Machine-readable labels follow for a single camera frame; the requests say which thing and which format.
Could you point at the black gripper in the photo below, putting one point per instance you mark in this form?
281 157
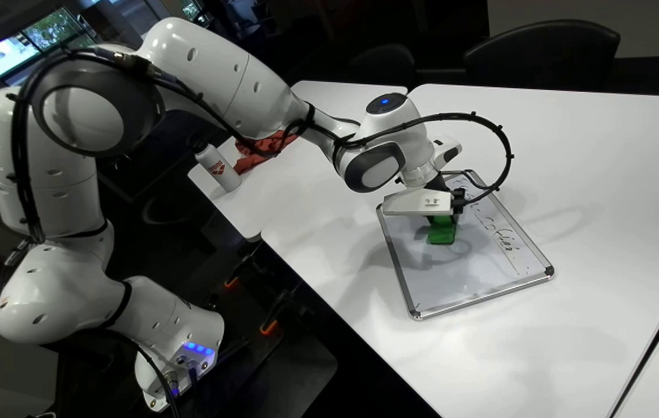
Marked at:
453 190

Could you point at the lit computer monitor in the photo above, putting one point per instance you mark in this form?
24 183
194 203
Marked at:
55 27
6 55

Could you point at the black office chair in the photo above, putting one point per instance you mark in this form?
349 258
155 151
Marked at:
383 64
542 50

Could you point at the green duster block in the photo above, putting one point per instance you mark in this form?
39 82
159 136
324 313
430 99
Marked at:
441 232

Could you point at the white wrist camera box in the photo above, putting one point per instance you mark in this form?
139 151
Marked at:
419 203

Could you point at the white paper cup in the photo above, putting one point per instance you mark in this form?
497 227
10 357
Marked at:
217 165

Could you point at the metal framed small whiteboard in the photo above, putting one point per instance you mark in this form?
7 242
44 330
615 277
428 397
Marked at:
483 268

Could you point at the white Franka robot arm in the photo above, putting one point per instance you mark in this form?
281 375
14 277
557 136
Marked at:
52 293

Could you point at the red crumpled bag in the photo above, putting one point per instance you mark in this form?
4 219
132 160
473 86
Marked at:
262 151

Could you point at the orange black table clamp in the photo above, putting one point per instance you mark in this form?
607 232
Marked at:
269 329
232 282

